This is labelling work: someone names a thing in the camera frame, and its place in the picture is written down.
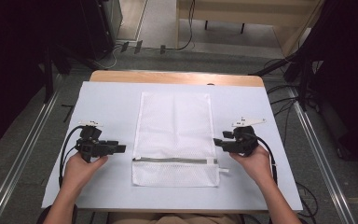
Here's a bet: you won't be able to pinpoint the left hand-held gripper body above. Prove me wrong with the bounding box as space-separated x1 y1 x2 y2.
76 119 108 163

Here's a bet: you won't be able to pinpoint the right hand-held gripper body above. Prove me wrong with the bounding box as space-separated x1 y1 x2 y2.
227 117 267 158

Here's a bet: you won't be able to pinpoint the person's left hand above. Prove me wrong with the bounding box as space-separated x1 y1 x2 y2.
62 152 109 191

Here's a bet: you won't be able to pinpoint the person's right hand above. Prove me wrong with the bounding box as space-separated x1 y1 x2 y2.
229 144 277 189

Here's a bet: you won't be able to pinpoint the white table mat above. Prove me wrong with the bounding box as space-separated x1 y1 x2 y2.
41 80 304 213

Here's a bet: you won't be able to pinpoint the white mesh laundry bag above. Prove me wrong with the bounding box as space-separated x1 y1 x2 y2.
131 91 230 188

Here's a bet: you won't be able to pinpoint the wooden table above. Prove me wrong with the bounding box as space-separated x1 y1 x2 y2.
89 69 266 89

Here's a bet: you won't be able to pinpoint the black metal stand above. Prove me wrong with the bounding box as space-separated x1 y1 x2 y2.
42 46 73 105
249 53 311 112

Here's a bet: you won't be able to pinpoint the person's beige trousers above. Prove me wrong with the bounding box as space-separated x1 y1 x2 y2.
106 212 244 224

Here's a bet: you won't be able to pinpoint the black curtain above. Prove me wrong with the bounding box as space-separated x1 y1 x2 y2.
0 0 85 154
297 0 358 172

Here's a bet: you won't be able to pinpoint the dark cabinet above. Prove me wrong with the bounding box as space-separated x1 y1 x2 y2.
79 0 124 62

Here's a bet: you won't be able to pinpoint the light wooden bench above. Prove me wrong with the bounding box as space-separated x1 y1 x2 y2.
174 0 324 58

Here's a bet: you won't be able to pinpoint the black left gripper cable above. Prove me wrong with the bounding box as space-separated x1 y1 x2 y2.
58 125 86 189

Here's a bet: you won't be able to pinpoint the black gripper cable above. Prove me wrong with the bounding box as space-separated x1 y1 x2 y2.
252 133 279 185
58 125 86 189

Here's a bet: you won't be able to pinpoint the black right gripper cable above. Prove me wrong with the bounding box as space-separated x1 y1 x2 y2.
252 133 279 185

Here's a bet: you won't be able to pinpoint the black floor cables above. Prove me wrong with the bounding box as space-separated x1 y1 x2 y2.
263 57 321 218

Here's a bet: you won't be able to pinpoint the metal floor rail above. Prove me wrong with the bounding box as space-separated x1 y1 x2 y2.
286 86 356 224
0 90 61 224

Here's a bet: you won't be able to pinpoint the black hanging cable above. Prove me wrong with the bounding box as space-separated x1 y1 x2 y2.
160 0 197 54

